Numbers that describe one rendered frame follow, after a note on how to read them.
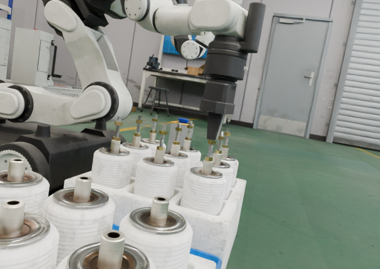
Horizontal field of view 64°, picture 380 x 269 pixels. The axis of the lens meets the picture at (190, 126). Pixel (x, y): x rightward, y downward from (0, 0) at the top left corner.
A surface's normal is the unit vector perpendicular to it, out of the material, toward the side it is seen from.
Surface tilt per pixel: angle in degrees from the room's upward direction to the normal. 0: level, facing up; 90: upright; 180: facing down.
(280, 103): 90
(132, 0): 99
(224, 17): 90
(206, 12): 90
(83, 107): 90
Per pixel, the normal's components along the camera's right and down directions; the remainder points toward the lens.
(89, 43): -0.14, 0.47
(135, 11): -0.64, 0.13
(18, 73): -0.25, 0.06
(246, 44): -0.47, 0.01
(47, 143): 0.79, -0.56
